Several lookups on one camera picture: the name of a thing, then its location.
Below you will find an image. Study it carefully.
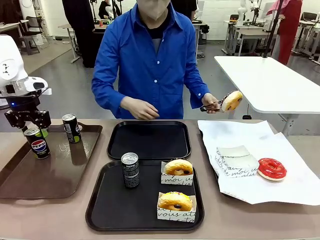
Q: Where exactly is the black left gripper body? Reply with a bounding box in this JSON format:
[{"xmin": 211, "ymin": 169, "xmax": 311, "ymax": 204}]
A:
[{"xmin": 6, "ymin": 93, "xmax": 41, "ymax": 124}]

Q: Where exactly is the black green Pepsi can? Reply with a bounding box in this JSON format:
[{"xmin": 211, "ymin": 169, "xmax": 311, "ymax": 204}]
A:
[
  {"xmin": 61, "ymin": 113, "xmax": 82, "ymax": 144},
  {"xmin": 23, "ymin": 128, "xmax": 51, "ymax": 160}
]

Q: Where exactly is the black grey Pepsi can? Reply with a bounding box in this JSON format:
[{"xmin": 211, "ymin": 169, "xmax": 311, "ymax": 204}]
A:
[{"xmin": 121, "ymin": 152, "xmax": 141, "ymax": 190}]

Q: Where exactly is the yellow sprinkled donut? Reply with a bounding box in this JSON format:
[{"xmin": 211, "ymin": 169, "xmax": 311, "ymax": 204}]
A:
[{"xmin": 158, "ymin": 191, "xmax": 193, "ymax": 211}]

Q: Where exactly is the yellow chocolate donut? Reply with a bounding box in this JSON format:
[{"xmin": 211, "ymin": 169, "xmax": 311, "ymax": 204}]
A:
[{"xmin": 220, "ymin": 90, "xmax": 244, "ymax": 113}]

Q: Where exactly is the person's right forearm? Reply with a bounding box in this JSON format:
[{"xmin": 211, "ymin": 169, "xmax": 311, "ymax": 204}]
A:
[{"xmin": 91, "ymin": 81, "xmax": 131, "ymax": 115}]

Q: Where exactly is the person's left forearm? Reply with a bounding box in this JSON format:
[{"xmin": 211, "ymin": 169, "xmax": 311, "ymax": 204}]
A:
[{"xmin": 188, "ymin": 81, "xmax": 211, "ymax": 110}]

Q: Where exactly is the person's right hand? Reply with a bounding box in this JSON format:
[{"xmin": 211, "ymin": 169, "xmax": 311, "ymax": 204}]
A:
[{"xmin": 124, "ymin": 96, "xmax": 161, "ymax": 120}]

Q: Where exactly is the person's left hand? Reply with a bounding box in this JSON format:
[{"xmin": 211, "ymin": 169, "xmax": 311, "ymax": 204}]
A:
[{"xmin": 201, "ymin": 92, "xmax": 222, "ymax": 115}]

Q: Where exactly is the brown plastic tray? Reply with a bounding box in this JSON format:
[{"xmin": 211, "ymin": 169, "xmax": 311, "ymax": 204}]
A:
[{"xmin": 0, "ymin": 122, "xmax": 104, "ymax": 200}]

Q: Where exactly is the black grey chair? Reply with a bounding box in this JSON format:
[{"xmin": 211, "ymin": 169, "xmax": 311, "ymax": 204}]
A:
[{"xmin": 18, "ymin": 16, "xmax": 45, "ymax": 56}]

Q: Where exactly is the white top desk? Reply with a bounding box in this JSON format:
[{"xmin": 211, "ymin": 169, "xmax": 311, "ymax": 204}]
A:
[{"xmin": 0, "ymin": 19, "xmax": 30, "ymax": 51}]

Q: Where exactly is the small grey table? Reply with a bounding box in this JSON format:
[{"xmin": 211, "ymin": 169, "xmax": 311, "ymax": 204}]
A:
[{"xmin": 58, "ymin": 23, "xmax": 81, "ymax": 64}]

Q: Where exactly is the person in black clothes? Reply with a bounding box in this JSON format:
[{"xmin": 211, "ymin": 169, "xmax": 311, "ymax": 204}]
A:
[
  {"xmin": 61, "ymin": 0, "xmax": 100, "ymax": 69},
  {"xmin": 171, "ymin": 0, "xmax": 199, "ymax": 22}
]

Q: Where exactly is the person in blue shirt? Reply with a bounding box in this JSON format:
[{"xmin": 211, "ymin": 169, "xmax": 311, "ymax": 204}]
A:
[{"xmin": 91, "ymin": 0, "xmax": 211, "ymax": 120}]

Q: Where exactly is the white script paper box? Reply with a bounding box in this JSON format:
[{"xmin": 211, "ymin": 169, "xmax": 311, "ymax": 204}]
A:
[
  {"xmin": 216, "ymin": 145, "xmax": 252, "ymax": 161},
  {"xmin": 215, "ymin": 154, "xmax": 260, "ymax": 179}
]

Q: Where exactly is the white table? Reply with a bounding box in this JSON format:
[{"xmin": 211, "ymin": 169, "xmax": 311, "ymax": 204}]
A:
[{"xmin": 214, "ymin": 55, "xmax": 320, "ymax": 137}]

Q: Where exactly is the grey desk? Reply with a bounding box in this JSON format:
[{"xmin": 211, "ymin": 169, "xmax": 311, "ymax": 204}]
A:
[{"xmin": 221, "ymin": 20, "xmax": 279, "ymax": 57}]

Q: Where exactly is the red glazed donut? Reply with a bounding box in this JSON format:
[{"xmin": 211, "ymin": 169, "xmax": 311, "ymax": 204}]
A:
[{"xmin": 257, "ymin": 157, "xmax": 288, "ymax": 182}]

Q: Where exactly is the black pole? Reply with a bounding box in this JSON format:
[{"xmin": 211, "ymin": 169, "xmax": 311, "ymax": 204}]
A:
[{"xmin": 263, "ymin": 0, "xmax": 282, "ymax": 58}]

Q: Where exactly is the white paper sheet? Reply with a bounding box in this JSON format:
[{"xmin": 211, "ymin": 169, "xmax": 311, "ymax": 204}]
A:
[{"xmin": 197, "ymin": 119, "xmax": 320, "ymax": 206}]

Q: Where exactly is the person in red dress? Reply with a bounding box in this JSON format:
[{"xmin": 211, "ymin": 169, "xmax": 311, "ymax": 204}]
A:
[{"xmin": 266, "ymin": 0, "xmax": 303, "ymax": 66}]

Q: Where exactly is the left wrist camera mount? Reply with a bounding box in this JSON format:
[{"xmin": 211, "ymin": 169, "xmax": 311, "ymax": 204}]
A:
[{"xmin": 34, "ymin": 87, "xmax": 53, "ymax": 96}]

